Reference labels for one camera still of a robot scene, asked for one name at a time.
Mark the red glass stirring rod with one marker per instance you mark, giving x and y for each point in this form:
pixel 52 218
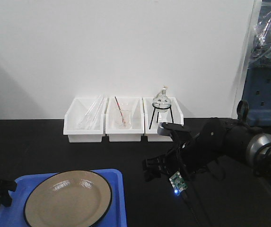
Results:
pixel 123 119

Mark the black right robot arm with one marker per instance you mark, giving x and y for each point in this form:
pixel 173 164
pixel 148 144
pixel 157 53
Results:
pixel 189 154

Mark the green circuit board right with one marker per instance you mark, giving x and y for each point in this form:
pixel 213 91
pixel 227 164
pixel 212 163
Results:
pixel 177 182

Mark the right white storage bin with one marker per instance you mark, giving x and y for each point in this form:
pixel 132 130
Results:
pixel 154 117

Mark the glass beaker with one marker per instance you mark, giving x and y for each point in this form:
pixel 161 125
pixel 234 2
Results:
pixel 127 113

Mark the middle white storage bin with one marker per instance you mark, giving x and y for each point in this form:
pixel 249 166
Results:
pixel 136 131

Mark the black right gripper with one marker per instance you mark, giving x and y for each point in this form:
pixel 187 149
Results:
pixel 168 164

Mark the black wire tripod stand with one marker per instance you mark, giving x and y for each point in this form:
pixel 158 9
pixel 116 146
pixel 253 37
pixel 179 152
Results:
pixel 162 117

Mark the clear glass tubes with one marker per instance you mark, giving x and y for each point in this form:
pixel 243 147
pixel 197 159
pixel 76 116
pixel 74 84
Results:
pixel 89 120

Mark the clear plastic bag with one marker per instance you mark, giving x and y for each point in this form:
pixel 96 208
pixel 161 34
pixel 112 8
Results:
pixel 261 51

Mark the beige plate with black rim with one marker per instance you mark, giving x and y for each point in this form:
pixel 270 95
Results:
pixel 78 198

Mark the left white storage bin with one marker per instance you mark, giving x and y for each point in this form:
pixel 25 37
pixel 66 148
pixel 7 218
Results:
pixel 75 113

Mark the white storage bin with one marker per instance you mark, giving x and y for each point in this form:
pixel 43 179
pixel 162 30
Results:
pixel 154 117
pixel 75 113
pixel 136 131

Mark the blue plastic tray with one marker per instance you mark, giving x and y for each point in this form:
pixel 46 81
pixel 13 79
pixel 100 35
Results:
pixel 13 216

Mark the blue pegboard drying rack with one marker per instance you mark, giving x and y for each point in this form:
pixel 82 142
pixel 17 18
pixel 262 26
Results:
pixel 257 92

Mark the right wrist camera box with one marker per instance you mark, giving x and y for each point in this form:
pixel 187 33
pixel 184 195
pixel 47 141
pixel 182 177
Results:
pixel 167 128

